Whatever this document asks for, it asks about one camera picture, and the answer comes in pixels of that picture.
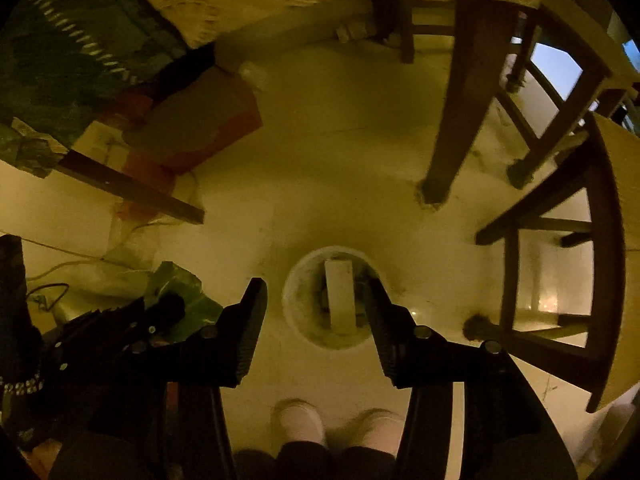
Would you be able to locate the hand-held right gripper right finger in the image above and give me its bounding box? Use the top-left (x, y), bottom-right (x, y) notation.
top-left (364, 278), bottom-right (551, 480)

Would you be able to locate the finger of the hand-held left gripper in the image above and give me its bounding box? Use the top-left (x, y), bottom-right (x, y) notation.
top-left (65, 292), bottom-right (187, 350)
top-left (42, 334), bottom-right (167, 387)

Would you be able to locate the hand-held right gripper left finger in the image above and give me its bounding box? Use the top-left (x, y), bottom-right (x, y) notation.
top-left (95, 277), bottom-right (268, 480)

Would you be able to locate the white trash bin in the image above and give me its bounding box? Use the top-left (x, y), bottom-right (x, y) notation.
top-left (281, 245), bottom-right (392, 352)

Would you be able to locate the long white box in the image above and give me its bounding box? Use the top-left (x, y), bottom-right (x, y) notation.
top-left (323, 258), bottom-right (357, 336)

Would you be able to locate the bright green packet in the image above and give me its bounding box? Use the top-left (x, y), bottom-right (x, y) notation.
top-left (144, 260), bottom-right (223, 343)

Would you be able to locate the person's right white shoe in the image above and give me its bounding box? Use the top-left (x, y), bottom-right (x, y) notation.
top-left (349, 408), bottom-right (404, 454)

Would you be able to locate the person's white shoe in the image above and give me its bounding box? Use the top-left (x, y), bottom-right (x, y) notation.
top-left (272, 398), bottom-right (329, 449)
top-left (349, 408), bottom-right (404, 454)

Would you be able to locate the person's left white shoe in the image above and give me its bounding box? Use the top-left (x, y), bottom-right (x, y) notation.
top-left (272, 398), bottom-right (329, 449)

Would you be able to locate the wooden table leg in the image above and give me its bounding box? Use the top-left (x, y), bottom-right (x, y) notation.
top-left (56, 149), bottom-right (206, 226)
top-left (371, 0), bottom-right (417, 65)

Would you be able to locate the person's right leg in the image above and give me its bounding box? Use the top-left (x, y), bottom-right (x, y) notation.
top-left (334, 446), bottom-right (401, 480)

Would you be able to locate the person's leg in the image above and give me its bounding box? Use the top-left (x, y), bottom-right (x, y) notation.
top-left (234, 441), bottom-right (336, 480)
top-left (334, 446), bottom-right (401, 480)

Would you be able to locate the person's left leg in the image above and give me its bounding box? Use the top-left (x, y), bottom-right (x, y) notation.
top-left (234, 441), bottom-right (336, 480)

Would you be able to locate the red cardboard box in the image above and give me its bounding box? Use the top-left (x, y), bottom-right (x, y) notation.
top-left (121, 66), bottom-right (264, 174)

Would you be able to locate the wooden chair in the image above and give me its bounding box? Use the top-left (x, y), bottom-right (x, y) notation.
top-left (462, 110), bottom-right (640, 414)
top-left (419, 0), bottom-right (640, 209)

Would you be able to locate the black cable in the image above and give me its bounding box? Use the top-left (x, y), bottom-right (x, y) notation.
top-left (26, 282), bottom-right (71, 312)

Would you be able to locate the white cable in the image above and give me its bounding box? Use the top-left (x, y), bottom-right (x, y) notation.
top-left (22, 237), bottom-right (153, 283)

